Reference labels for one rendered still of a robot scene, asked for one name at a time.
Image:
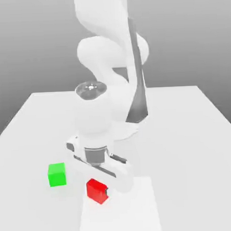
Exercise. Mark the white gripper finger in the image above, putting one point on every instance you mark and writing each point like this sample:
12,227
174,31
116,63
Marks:
106,191

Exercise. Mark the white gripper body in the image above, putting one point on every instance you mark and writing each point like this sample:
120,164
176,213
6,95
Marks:
118,179

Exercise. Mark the small red cube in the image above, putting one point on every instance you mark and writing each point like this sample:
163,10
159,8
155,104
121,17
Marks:
96,191

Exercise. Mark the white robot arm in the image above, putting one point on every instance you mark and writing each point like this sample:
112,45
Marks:
98,61

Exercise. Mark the small green cube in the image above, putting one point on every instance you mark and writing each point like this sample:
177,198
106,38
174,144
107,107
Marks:
56,175

